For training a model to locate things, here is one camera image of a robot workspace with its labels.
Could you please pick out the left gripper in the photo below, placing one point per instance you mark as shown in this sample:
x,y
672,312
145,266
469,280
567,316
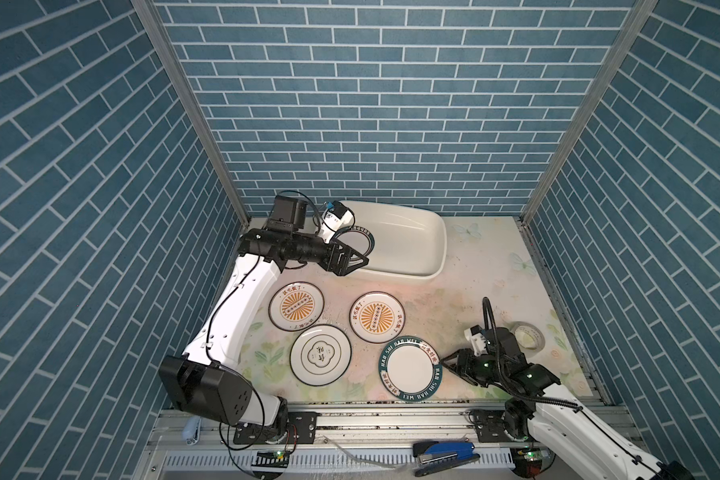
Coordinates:
x,y
339,268

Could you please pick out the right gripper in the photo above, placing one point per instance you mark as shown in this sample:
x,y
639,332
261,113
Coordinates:
x,y
462,364

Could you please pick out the large plate green lettered rim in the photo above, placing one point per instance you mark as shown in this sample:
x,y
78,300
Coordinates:
x,y
410,369

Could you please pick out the orange sunburst plate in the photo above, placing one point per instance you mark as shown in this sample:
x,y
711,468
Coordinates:
x,y
296,306
377,317

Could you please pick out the white plate black clover outline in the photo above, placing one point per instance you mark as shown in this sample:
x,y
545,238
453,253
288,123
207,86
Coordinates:
x,y
320,355

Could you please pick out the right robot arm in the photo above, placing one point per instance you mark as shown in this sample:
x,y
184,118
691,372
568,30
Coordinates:
x,y
541,409

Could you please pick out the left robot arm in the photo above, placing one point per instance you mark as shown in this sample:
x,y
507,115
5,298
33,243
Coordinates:
x,y
204,380

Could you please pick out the white plastic bin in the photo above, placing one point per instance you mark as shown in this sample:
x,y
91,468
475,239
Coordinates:
x,y
410,244

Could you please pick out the clear tape roll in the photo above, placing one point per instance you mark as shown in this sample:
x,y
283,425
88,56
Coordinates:
x,y
529,338

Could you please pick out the blue black stapler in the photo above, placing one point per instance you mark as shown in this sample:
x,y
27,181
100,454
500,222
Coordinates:
x,y
437,456

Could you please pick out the right circuit board with LED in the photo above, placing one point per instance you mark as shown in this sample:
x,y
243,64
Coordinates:
x,y
528,462

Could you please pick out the circuit board with led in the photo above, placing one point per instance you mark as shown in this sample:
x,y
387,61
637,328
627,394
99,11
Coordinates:
x,y
270,465
528,462

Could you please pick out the left circuit board with LED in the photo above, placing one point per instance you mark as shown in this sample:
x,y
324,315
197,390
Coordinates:
x,y
270,465

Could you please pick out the light blue small device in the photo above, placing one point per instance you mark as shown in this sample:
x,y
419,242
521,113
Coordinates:
x,y
191,431

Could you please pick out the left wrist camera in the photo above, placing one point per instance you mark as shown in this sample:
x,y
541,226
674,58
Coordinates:
x,y
336,217

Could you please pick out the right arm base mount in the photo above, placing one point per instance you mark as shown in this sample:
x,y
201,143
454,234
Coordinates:
x,y
490,427

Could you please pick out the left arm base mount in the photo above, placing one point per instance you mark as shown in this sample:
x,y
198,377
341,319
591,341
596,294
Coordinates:
x,y
300,426

